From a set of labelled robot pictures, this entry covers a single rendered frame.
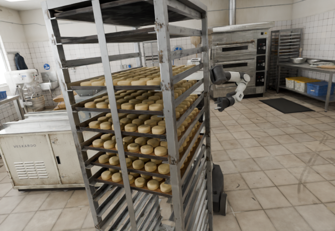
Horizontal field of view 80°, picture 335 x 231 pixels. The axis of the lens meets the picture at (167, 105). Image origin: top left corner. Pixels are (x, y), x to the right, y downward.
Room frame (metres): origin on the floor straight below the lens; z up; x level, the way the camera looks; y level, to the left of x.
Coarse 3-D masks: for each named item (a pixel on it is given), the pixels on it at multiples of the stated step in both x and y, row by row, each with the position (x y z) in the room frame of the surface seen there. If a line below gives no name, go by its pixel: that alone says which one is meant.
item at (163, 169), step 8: (192, 128) 1.08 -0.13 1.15; (192, 136) 1.01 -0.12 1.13; (184, 144) 0.90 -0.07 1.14; (184, 152) 0.85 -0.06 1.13; (104, 160) 0.82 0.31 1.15; (112, 160) 0.80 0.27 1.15; (128, 160) 0.79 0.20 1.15; (136, 160) 0.78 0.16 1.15; (144, 160) 0.79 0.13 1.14; (152, 160) 0.77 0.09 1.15; (160, 160) 0.78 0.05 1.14; (128, 168) 0.76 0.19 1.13; (136, 168) 0.74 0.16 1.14; (144, 168) 0.74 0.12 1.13; (152, 168) 0.72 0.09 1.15; (160, 168) 0.70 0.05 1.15; (168, 168) 0.70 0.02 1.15
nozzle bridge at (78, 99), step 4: (100, 92) 2.31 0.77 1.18; (104, 92) 2.29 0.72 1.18; (76, 96) 2.20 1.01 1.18; (84, 96) 2.16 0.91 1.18; (88, 96) 2.14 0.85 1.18; (92, 96) 2.12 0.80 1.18; (76, 100) 2.04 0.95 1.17; (80, 100) 2.04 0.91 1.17; (80, 112) 2.04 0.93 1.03; (84, 112) 2.04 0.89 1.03; (88, 112) 2.04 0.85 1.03; (92, 112) 2.03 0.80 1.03; (96, 112) 2.03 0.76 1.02; (80, 116) 2.04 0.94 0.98; (84, 116) 2.04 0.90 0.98; (88, 116) 2.04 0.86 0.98; (80, 120) 2.04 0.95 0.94; (84, 120) 2.04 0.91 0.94
